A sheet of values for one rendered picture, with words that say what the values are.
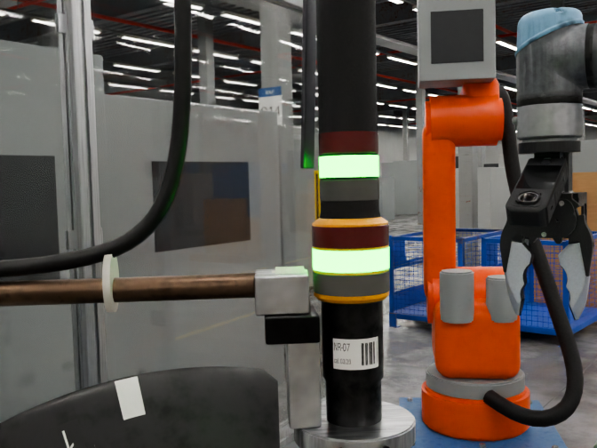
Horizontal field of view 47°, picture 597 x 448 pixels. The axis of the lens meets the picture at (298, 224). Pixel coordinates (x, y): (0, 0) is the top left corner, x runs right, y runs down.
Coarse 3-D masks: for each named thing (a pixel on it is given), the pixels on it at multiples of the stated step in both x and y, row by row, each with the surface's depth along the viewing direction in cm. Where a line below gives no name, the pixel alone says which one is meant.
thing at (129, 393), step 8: (120, 384) 52; (128, 384) 52; (136, 384) 52; (120, 392) 51; (128, 392) 51; (136, 392) 51; (120, 400) 51; (128, 400) 51; (136, 400) 51; (128, 408) 50; (136, 408) 51; (128, 416) 50; (136, 416) 50
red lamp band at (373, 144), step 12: (324, 132) 38; (336, 132) 37; (348, 132) 37; (360, 132) 37; (372, 132) 38; (324, 144) 38; (336, 144) 37; (348, 144) 37; (360, 144) 37; (372, 144) 38
